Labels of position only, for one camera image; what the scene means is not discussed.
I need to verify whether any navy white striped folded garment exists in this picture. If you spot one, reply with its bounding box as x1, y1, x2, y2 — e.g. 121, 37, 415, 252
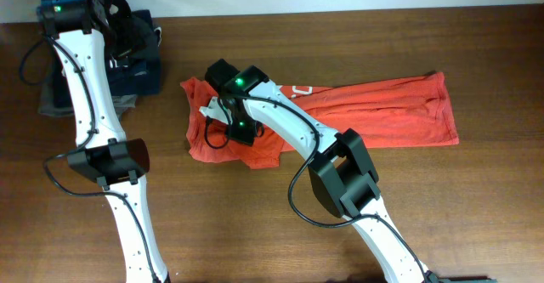
50, 9, 163, 108

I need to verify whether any grey folded garment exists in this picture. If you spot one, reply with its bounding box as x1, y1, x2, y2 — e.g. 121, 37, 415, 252
37, 81, 138, 118

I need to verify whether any black folded garment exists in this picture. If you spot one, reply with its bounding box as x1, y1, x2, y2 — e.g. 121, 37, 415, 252
104, 0, 162, 66

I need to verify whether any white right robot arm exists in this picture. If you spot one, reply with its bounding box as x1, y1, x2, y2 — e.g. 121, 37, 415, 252
200, 59, 433, 282

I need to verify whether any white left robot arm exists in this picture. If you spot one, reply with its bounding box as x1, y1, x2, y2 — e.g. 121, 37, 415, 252
37, 0, 170, 282

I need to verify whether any red t-shirt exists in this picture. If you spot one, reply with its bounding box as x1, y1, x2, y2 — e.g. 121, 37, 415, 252
180, 72, 459, 169

